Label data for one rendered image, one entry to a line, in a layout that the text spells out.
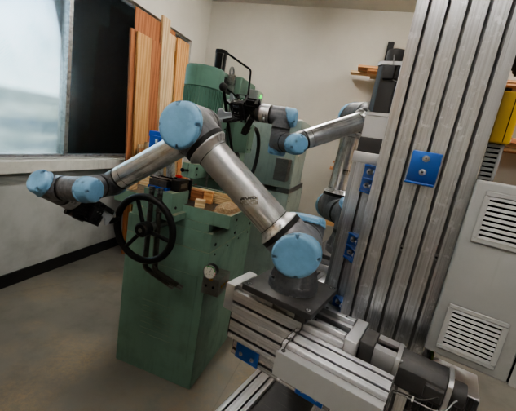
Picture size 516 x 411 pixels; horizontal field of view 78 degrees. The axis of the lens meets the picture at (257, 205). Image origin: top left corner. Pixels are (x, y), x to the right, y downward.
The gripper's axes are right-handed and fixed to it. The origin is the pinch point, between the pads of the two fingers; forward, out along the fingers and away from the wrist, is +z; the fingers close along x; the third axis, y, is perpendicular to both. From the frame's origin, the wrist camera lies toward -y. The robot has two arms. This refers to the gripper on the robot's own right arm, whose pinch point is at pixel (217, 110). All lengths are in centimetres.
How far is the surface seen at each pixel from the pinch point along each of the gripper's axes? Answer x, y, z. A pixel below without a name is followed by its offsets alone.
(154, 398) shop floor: 99, -90, 2
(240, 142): -12.0, -25.7, -3.1
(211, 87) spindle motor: -8.3, 5.3, 5.5
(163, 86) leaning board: -126, -74, 127
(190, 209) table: 34.1, -28.9, 2.3
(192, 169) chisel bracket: 14.9, -23.8, 9.8
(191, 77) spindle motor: -7.8, 9.3, 14.4
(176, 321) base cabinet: 69, -71, 2
